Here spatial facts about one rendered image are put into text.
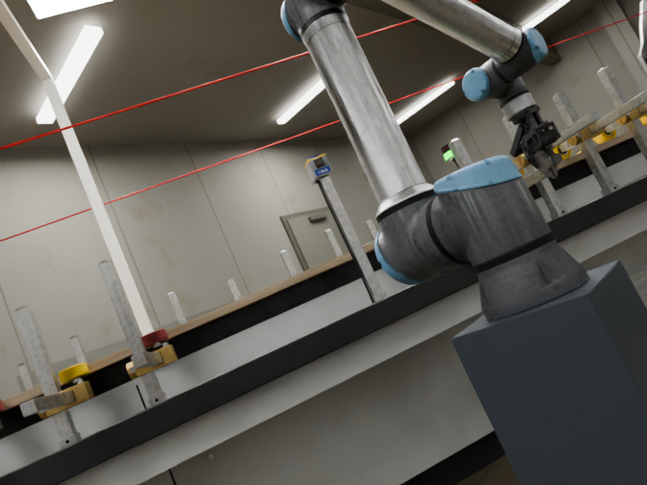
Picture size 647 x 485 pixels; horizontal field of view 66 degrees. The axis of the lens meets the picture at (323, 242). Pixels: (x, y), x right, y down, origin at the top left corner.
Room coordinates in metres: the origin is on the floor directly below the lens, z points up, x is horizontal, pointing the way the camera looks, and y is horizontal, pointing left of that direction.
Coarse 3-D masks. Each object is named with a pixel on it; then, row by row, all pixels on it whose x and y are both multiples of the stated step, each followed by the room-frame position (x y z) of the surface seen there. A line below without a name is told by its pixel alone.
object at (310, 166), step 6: (318, 156) 1.62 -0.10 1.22; (324, 156) 1.62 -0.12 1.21; (306, 162) 1.62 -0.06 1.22; (312, 162) 1.61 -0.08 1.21; (324, 162) 1.62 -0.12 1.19; (306, 168) 1.65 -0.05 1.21; (312, 168) 1.61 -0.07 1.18; (318, 168) 1.61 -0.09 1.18; (330, 168) 1.62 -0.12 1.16; (312, 174) 1.62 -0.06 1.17; (324, 174) 1.62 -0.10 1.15; (330, 174) 1.64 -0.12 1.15; (312, 180) 1.65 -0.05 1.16; (318, 180) 1.64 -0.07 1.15
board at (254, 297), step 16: (608, 144) 2.10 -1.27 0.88; (576, 160) 2.06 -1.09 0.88; (304, 272) 1.75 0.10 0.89; (320, 272) 1.76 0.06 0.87; (272, 288) 1.72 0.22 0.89; (288, 288) 1.79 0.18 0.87; (240, 304) 1.69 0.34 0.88; (192, 320) 1.65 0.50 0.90; (208, 320) 1.66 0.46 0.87; (176, 336) 1.66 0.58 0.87; (128, 352) 1.59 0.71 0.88; (96, 368) 1.57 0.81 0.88; (64, 384) 1.54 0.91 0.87; (16, 400) 1.51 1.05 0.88
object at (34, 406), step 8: (72, 392) 1.39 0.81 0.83; (32, 400) 1.12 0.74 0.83; (40, 400) 1.16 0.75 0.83; (48, 400) 1.20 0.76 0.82; (56, 400) 1.25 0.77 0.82; (64, 400) 1.30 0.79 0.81; (72, 400) 1.37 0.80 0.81; (24, 408) 1.11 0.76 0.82; (32, 408) 1.11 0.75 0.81; (40, 408) 1.14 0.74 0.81; (48, 408) 1.19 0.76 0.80; (24, 416) 1.11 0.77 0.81
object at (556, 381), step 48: (624, 288) 0.90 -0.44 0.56; (480, 336) 0.88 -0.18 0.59; (528, 336) 0.83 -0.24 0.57; (576, 336) 0.79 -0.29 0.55; (624, 336) 0.80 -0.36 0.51; (480, 384) 0.91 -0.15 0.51; (528, 384) 0.86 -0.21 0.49; (576, 384) 0.81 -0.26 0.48; (624, 384) 0.77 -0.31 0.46; (528, 432) 0.88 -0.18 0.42; (576, 432) 0.83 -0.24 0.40; (624, 432) 0.79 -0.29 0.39; (528, 480) 0.91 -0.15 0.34; (576, 480) 0.86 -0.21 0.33; (624, 480) 0.81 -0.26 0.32
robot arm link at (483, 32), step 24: (384, 0) 1.05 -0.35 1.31; (408, 0) 1.05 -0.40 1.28; (432, 0) 1.06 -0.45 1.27; (456, 0) 1.09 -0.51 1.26; (432, 24) 1.12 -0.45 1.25; (456, 24) 1.13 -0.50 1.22; (480, 24) 1.15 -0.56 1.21; (504, 24) 1.19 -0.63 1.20; (480, 48) 1.21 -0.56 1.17; (504, 48) 1.21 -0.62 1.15; (528, 48) 1.24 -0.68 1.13; (504, 72) 1.31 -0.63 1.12
